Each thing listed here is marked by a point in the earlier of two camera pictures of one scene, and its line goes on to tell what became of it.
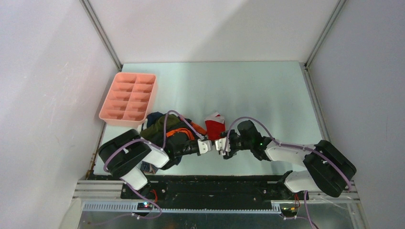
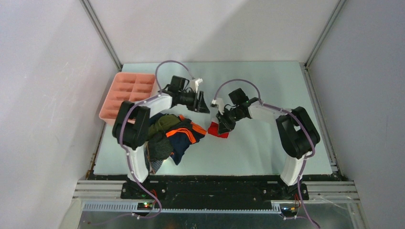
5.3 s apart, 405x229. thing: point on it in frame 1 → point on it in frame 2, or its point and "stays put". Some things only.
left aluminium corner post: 91,14 stays put
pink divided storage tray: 129,98 stays put
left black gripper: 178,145 → 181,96
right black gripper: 231,133 → 224,125
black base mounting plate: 210,188 stays put
